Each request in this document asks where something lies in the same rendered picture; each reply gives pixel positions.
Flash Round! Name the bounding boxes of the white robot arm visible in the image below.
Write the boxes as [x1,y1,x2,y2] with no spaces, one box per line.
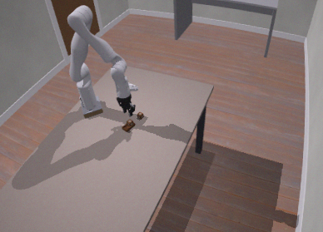
[67,6,138,110]

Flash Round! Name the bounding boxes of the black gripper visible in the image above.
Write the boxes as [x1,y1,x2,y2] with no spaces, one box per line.
[117,95,136,117]

